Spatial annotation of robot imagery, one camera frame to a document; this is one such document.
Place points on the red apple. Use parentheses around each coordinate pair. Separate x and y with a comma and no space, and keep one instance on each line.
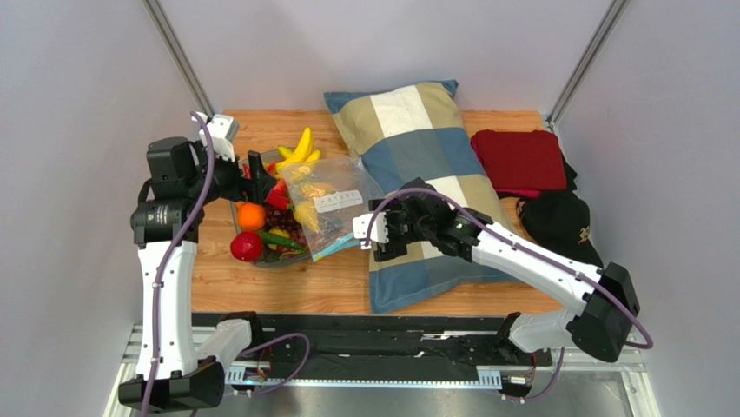
(247,246)

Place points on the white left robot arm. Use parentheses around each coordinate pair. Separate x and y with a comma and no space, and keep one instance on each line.
(172,373)

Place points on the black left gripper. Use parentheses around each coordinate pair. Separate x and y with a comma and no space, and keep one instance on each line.
(243,188)

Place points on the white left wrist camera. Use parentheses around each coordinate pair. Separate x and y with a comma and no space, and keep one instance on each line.
(223,130)

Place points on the black cap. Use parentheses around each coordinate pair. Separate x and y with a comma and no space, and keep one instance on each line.
(560,222)

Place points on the orange fruit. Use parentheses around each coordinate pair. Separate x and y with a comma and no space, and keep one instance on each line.
(251,216)

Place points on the yellow banana bunch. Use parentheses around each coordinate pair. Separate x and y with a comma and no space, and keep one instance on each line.
(304,152)

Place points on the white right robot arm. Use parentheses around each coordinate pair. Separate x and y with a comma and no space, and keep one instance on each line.
(600,307)

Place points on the yellow pear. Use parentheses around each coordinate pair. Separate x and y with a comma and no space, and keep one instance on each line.
(306,215)

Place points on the green chili pepper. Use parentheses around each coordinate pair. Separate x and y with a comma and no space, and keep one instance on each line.
(279,240)

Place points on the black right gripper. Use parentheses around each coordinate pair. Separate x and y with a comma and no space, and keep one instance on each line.
(390,228)

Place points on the grey fruit bowl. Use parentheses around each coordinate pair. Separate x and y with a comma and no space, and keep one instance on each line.
(270,258)

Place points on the red folded cloth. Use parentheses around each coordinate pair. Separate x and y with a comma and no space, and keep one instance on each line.
(523,164)

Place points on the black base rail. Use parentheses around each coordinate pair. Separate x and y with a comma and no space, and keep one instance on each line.
(339,349)

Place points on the clear zip top bag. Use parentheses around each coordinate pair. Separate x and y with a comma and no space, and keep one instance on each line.
(355,188)

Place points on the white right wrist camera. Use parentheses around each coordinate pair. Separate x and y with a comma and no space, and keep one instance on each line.
(368,233)

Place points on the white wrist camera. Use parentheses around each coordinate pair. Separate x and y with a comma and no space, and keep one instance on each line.
(368,233)
(223,130)

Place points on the yellow orange mango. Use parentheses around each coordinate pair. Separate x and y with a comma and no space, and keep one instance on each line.
(313,190)

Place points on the small yellow lemon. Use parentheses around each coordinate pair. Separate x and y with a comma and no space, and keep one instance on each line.
(280,232)

